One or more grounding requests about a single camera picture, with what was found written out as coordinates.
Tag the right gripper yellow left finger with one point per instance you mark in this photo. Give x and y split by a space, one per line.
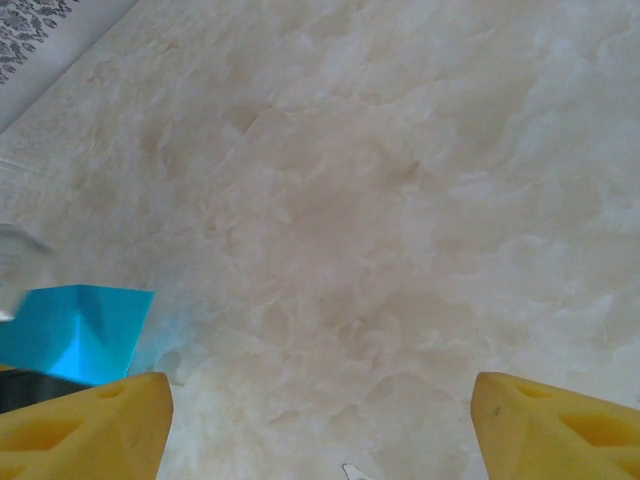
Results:
100 435

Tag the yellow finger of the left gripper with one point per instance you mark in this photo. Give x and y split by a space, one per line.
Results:
35 390

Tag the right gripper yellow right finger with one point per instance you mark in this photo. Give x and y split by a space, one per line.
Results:
550 435

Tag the blue paper sheet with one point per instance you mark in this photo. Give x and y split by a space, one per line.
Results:
50 325

